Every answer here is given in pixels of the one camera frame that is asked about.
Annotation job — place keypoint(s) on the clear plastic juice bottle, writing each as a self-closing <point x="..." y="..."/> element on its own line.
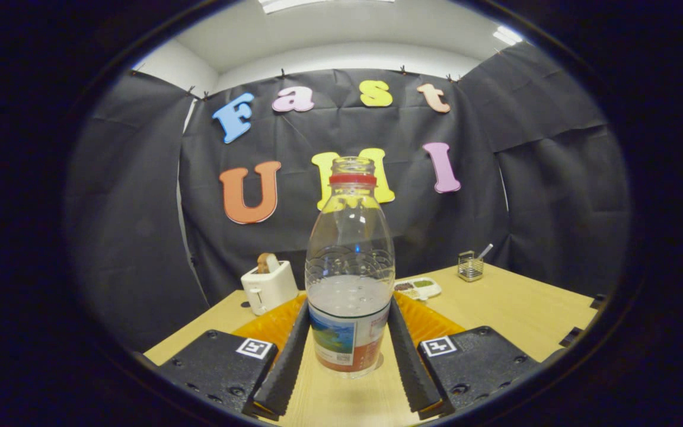
<point x="350" y="279"/>

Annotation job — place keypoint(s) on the large ceiling light panel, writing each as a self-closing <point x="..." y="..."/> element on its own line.
<point x="306" y="5"/>

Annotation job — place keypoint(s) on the small ceiling light panel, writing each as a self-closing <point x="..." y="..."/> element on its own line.
<point x="507" y="34"/>

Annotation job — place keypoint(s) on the white spoon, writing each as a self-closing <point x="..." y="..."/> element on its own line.
<point x="485" y="251"/>

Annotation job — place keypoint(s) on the black table clamp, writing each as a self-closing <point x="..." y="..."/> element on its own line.
<point x="597" y="300"/>
<point x="571" y="337"/>

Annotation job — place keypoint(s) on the white toaster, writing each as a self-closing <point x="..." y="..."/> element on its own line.
<point x="270" y="290"/>

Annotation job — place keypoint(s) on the white divided snack tray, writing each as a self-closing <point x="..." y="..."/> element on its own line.
<point x="421" y="289"/>

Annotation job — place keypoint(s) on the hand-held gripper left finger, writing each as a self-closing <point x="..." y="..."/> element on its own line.
<point x="285" y="367"/>

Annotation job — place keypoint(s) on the bread slice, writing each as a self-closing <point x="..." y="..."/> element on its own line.
<point x="265" y="262"/>

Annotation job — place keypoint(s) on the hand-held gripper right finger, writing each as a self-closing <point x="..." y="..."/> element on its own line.
<point x="409" y="367"/>

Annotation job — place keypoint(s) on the black backdrop cloth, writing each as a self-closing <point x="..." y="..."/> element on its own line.
<point x="140" y="237"/>

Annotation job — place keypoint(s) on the wooden table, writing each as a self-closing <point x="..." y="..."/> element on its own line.
<point x="507" y="308"/>

